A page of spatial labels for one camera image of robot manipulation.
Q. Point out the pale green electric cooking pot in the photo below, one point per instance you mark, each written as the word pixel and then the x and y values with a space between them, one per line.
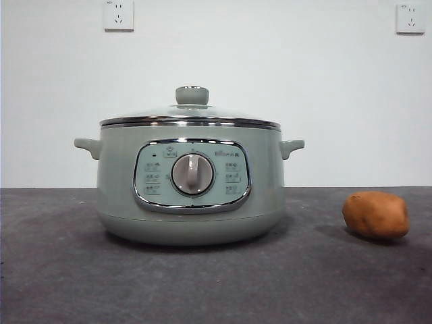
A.
pixel 118 189

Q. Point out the glass lid with green knob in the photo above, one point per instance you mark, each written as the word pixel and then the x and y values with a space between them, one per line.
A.
pixel 191 96

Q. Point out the white wall socket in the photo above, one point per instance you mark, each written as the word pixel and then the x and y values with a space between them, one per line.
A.
pixel 119 15
pixel 410 18

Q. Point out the brown potato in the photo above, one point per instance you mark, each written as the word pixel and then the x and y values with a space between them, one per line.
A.
pixel 376 216

